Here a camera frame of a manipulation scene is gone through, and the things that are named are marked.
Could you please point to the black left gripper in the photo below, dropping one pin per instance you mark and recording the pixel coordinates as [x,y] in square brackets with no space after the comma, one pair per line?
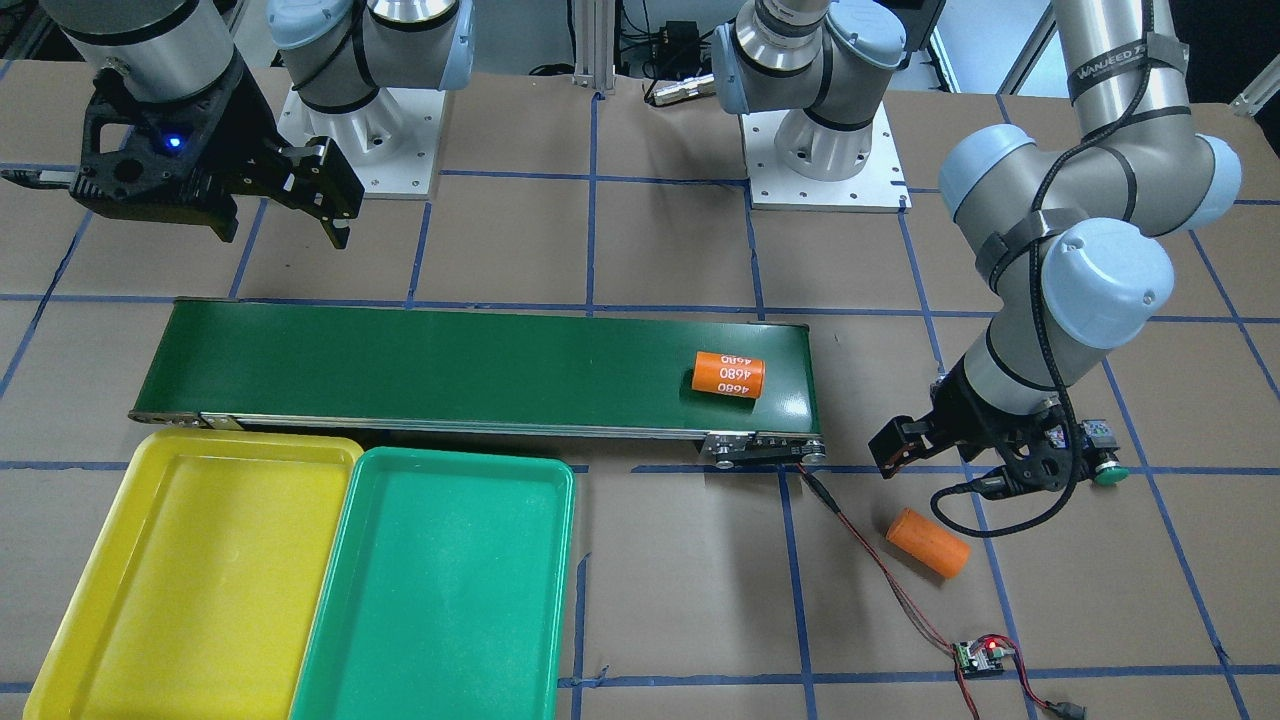
[962,410]

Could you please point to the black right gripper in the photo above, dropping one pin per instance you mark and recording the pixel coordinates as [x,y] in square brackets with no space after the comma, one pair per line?
[238,138]

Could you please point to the plain orange cylinder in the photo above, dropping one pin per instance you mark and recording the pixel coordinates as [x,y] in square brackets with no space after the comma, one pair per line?
[928,543]

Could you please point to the orange cylinder marked 4680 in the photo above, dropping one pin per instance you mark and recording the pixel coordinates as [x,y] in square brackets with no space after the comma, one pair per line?
[728,375]

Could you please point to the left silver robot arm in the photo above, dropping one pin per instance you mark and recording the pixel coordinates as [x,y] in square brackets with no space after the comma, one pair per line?
[1069,240]

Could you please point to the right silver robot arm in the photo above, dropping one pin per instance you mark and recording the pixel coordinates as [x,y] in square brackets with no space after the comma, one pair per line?
[339,53]

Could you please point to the green push button outer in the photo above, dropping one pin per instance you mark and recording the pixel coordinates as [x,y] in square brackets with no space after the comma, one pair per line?
[1100,447]

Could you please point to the green conveyor belt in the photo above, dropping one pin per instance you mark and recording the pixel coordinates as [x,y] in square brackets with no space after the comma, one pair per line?
[239,364]

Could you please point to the small motor controller board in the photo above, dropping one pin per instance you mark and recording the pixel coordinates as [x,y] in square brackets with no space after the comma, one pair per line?
[985,657]

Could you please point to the yellow plastic tray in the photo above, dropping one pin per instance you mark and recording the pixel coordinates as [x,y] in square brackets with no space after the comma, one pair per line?
[201,590]

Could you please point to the green plastic tray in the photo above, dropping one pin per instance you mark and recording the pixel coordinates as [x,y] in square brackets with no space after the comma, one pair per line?
[444,596]

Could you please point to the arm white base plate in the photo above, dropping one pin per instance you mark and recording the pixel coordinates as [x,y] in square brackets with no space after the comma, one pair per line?
[795,165]
[391,143]

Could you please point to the aluminium frame post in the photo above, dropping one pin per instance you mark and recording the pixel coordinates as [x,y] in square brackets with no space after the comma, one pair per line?
[593,41]

